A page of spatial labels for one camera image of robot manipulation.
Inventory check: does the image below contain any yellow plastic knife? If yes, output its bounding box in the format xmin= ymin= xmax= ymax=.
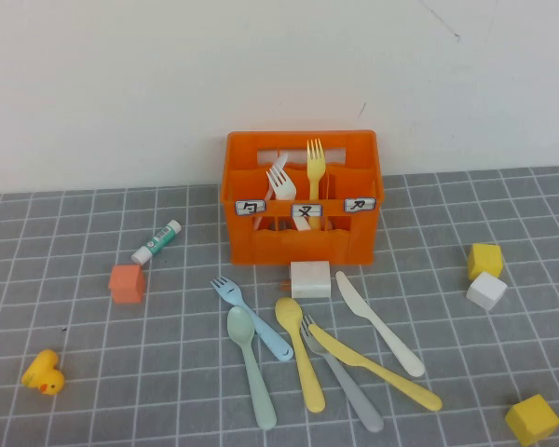
xmin=308 ymin=323 xmax=443 ymax=412

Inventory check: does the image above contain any pale green plastic spoon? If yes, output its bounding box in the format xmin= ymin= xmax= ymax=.
xmin=226 ymin=305 xmax=278 ymax=430

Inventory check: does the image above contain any yellow plastic fork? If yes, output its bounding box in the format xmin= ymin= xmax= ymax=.
xmin=306 ymin=138 xmax=326 ymax=232

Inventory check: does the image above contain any green white glue stick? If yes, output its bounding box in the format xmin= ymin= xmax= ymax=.
xmin=130 ymin=219 xmax=183 ymax=265

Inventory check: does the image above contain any yellow plastic spoon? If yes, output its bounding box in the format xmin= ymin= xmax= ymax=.
xmin=274 ymin=296 xmax=326 ymax=413

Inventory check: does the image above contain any yellow foam cube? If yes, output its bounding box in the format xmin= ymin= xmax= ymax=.
xmin=467 ymin=242 xmax=503 ymax=281
xmin=504 ymin=393 xmax=559 ymax=447

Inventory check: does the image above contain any paper label knife character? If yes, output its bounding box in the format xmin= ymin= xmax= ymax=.
xmin=344 ymin=197 xmax=376 ymax=213

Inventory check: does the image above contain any white foam cube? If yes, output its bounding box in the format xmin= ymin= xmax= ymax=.
xmin=465 ymin=271 xmax=509 ymax=312

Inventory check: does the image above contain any white plastic knife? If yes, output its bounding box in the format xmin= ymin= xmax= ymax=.
xmin=334 ymin=270 xmax=426 ymax=377

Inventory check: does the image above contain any grey plastic fork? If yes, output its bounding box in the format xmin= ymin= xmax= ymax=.
xmin=300 ymin=315 xmax=385 ymax=433

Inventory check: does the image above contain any yellow rubber duck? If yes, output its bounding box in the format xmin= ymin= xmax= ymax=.
xmin=20 ymin=348 xmax=66 ymax=397

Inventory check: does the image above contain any white plastic fork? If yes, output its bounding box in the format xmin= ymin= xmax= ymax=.
xmin=266 ymin=166 xmax=312 ymax=233

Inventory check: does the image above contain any white eraser block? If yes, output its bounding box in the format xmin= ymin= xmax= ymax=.
xmin=279 ymin=260 xmax=332 ymax=299

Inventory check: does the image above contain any orange plastic cutlery holder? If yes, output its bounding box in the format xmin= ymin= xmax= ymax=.
xmin=219 ymin=129 xmax=384 ymax=266

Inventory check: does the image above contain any paper label fork character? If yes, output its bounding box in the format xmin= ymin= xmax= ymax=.
xmin=291 ymin=202 xmax=323 ymax=219

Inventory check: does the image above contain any paper label spoon character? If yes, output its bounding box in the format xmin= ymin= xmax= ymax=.
xmin=235 ymin=199 xmax=266 ymax=218

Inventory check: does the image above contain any light blue plastic fork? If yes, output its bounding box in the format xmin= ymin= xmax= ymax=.
xmin=210 ymin=276 xmax=294 ymax=362

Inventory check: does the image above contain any orange foam block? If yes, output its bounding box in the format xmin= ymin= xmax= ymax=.
xmin=108 ymin=264 xmax=146 ymax=305

